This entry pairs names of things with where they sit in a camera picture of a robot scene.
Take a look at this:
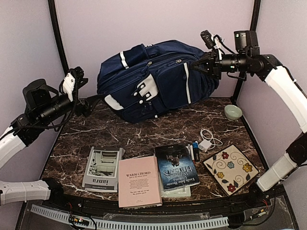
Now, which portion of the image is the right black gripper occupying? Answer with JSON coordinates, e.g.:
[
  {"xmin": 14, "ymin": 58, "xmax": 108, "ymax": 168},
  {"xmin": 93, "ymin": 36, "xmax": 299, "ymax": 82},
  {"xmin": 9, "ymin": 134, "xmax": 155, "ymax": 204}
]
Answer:
[{"xmin": 190, "ymin": 48, "xmax": 249, "ymax": 79}]

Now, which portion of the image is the navy blue student backpack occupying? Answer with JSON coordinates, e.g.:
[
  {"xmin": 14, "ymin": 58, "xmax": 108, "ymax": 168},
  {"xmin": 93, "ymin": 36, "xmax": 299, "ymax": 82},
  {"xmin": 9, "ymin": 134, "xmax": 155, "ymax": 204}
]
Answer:
[{"xmin": 97, "ymin": 40, "xmax": 219, "ymax": 123}]

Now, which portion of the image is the grey ianra magazine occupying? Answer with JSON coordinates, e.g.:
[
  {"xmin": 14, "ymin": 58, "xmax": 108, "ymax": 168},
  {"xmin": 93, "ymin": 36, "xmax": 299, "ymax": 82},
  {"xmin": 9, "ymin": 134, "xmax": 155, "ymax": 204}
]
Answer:
[{"xmin": 82, "ymin": 146, "xmax": 125, "ymax": 193}]

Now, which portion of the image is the pink Warm Chord book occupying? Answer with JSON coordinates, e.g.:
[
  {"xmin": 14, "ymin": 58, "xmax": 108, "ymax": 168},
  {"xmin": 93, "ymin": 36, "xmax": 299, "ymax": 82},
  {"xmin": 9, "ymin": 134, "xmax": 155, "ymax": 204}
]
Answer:
[{"xmin": 118, "ymin": 156, "xmax": 163, "ymax": 209}]

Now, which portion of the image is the Wuthering Heights dark book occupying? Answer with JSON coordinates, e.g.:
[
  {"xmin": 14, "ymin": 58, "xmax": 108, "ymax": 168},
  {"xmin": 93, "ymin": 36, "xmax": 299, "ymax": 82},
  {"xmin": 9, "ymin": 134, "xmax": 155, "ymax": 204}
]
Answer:
[{"xmin": 154, "ymin": 143, "xmax": 200, "ymax": 191}]

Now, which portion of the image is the pale green thin book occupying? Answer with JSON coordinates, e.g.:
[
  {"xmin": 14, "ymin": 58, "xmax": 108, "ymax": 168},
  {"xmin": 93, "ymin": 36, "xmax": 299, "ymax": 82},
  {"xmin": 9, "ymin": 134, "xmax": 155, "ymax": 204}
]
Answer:
[{"xmin": 161, "ymin": 187, "xmax": 191, "ymax": 198}]

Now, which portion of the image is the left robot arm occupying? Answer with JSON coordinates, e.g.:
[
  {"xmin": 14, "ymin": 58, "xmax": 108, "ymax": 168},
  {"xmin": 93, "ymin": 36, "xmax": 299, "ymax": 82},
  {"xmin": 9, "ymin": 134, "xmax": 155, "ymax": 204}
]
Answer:
[{"xmin": 0, "ymin": 79, "xmax": 103, "ymax": 209}]

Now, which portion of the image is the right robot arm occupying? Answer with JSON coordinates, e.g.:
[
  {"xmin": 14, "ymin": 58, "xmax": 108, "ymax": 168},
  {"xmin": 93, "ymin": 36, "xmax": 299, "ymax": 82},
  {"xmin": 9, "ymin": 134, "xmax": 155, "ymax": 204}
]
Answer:
[{"xmin": 191, "ymin": 30, "xmax": 307, "ymax": 192}]

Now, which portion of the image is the pale green ceramic bowl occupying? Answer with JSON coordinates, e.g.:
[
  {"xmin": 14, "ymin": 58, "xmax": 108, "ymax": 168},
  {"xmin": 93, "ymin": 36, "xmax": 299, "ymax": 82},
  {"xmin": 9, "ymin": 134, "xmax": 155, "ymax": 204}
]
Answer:
[{"xmin": 224, "ymin": 104, "xmax": 243, "ymax": 121}]

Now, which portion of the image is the white USB charger block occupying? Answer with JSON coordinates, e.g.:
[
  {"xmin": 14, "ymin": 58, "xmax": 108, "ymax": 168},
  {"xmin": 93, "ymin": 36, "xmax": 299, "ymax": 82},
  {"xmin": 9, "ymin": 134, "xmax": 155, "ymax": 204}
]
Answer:
[{"xmin": 198, "ymin": 139, "xmax": 212, "ymax": 152}]

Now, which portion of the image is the black marker blue cap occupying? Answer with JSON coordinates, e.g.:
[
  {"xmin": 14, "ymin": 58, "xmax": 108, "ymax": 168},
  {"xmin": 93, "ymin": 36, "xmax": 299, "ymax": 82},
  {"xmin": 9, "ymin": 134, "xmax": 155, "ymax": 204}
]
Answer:
[{"xmin": 192, "ymin": 141, "xmax": 200, "ymax": 162}]

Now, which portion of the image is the floral square plate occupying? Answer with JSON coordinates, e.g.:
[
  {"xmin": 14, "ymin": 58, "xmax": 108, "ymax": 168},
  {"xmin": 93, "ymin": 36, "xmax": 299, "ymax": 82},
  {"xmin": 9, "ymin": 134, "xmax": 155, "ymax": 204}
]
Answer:
[{"xmin": 203, "ymin": 145, "xmax": 260, "ymax": 196}]

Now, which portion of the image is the small circuit board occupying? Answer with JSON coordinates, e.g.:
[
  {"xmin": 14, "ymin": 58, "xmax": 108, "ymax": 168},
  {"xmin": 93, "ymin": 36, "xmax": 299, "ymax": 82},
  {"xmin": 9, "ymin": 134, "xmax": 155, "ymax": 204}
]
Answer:
[{"xmin": 68, "ymin": 215, "xmax": 90, "ymax": 228}]

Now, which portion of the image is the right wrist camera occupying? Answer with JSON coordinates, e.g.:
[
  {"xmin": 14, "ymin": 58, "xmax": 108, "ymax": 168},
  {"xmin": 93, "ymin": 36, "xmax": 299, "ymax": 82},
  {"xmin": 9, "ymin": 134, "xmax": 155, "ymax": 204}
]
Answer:
[{"xmin": 201, "ymin": 30, "xmax": 223, "ymax": 60}]

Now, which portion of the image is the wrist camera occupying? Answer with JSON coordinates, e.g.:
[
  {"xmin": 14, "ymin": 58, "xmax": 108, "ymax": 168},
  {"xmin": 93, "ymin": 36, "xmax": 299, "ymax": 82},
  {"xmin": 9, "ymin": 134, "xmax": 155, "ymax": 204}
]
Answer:
[
  {"xmin": 201, "ymin": 30, "xmax": 223, "ymax": 60},
  {"xmin": 59, "ymin": 67, "xmax": 88, "ymax": 102}
]

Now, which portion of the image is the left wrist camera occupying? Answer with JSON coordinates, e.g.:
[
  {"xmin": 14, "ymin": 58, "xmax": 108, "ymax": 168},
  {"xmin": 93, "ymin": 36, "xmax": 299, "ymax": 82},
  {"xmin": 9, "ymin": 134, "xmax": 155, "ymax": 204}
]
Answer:
[{"xmin": 59, "ymin": 67, "xmax": 88, "ymax": 102}]

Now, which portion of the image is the white charger cable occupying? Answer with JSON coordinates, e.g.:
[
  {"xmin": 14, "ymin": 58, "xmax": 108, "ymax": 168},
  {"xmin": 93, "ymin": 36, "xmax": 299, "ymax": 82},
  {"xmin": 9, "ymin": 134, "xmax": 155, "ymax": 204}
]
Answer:
[{"xmin": 200, "ymin": 128, "xmax": 223, "ymax": 151}]

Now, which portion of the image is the right black frame post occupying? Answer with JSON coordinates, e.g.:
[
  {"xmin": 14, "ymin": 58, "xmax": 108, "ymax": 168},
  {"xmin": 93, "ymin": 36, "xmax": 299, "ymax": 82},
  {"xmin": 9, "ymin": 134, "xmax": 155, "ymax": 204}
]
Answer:
[{"xmin": 231, "ymin": 0, "xmax": 261, "ymax": 106}]

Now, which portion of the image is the black frame post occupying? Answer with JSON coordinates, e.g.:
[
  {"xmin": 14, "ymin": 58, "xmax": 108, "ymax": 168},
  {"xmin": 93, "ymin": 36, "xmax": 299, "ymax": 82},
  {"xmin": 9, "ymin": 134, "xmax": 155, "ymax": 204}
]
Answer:
[
  {"xmin": 48, "ymin": 0, "xmax": 69, "ymax": 74},
  {"xmin": 231, "ymin": 0, "xmax": 261, "ymax": 106}
]

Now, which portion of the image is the left black frame post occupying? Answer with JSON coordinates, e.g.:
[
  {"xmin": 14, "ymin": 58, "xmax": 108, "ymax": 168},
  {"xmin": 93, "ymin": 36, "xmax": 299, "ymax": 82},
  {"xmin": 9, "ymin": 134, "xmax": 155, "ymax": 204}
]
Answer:
[{"xmin": 48, "ymin": 0, "xmax": 69, "ymax": 74}]

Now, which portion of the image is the black front rail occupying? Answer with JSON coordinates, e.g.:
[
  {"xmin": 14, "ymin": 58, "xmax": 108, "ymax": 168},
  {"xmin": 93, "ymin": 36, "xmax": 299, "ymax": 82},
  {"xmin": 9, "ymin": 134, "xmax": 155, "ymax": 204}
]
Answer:
[{"xmin": 28, "ymin": 185, "xmax": 286, "ymax": 218}]

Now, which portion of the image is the grey slotted cable duct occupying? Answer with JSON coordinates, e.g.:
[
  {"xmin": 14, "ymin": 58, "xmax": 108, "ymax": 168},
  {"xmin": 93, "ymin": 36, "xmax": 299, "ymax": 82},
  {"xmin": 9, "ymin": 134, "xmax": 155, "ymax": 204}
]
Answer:
[{"xmin": 30, "ymin": 205, "xmax": 229, "ymax": 230}]

